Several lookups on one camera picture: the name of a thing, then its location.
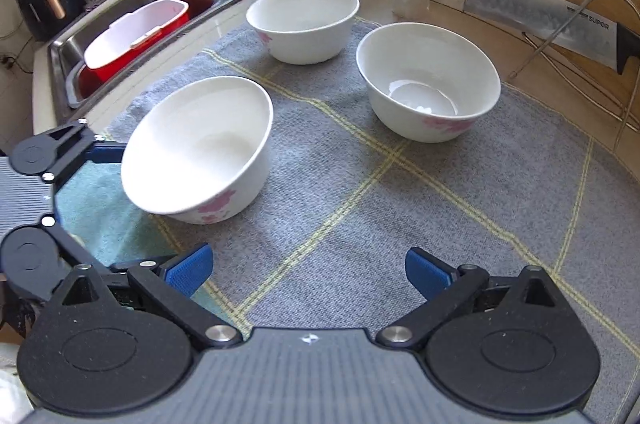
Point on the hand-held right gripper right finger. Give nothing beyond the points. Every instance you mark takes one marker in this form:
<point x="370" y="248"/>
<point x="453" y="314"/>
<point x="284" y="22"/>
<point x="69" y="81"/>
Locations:
<point x="425" y="274"/>

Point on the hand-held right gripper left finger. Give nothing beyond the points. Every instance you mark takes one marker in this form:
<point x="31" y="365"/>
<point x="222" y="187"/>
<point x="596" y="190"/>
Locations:
<point x="192" y="266"/>

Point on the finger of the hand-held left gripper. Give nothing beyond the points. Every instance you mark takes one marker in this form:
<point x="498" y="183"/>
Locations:
<point x="107" y="152"/>
<point x="70" y="244"/>

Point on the white pink-flower bowl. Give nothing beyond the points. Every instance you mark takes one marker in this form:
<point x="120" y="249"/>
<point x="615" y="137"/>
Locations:
<point x="425" y="63"/>
<point x="200" y="143"/>
<point x="300" y="18"/>

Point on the red plastic basin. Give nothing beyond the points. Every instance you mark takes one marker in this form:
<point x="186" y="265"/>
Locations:
<point x="92" y="83"/>

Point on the grey and teal cloth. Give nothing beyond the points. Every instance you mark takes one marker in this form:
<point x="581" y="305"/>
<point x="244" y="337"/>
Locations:
<point x="350" y="204"/>

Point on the white plastic basket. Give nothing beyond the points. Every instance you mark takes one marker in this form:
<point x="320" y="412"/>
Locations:
<point x="135" y="33"/>

